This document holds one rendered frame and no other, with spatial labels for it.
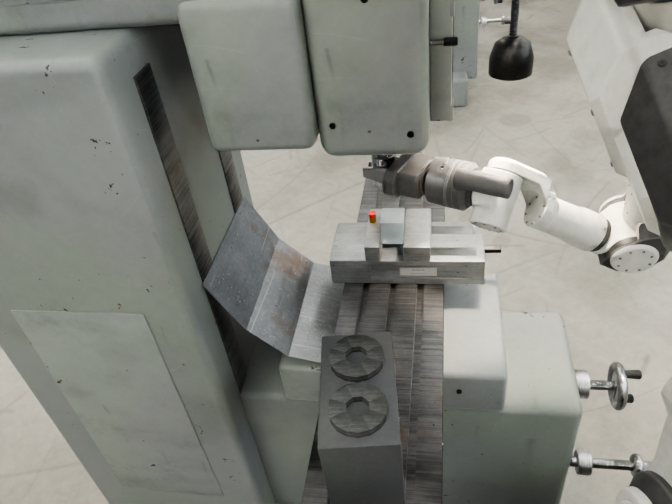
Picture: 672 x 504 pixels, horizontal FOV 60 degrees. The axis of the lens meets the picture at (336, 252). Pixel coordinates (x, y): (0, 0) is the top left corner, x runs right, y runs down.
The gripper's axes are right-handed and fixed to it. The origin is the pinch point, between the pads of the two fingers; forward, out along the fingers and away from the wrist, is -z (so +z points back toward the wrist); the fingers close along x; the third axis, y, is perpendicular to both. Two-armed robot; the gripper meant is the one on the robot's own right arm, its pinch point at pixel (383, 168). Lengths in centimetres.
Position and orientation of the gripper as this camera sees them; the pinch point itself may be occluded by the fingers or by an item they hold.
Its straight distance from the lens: 115.6
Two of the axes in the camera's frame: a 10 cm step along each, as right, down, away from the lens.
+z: 8.3, 2.7, -4.9
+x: -5.5, 5.7, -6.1
